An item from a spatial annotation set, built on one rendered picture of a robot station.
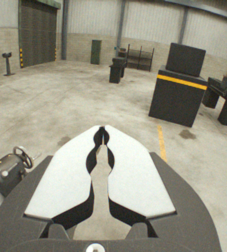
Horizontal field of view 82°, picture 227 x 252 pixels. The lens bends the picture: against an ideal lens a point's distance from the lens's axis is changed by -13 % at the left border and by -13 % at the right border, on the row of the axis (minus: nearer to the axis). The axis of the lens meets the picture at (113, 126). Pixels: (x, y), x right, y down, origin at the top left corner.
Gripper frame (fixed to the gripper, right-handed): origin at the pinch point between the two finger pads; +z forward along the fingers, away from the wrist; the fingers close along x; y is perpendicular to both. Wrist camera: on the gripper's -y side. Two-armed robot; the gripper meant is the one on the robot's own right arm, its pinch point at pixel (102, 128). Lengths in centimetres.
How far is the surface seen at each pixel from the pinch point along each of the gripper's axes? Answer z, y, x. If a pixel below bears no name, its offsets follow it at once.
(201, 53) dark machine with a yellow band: 346, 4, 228
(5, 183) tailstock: 27, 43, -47
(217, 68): 1134, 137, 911
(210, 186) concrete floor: 114, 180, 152
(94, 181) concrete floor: 123, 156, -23
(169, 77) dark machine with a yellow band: 333, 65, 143
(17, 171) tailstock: 35, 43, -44
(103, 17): 1367, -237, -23
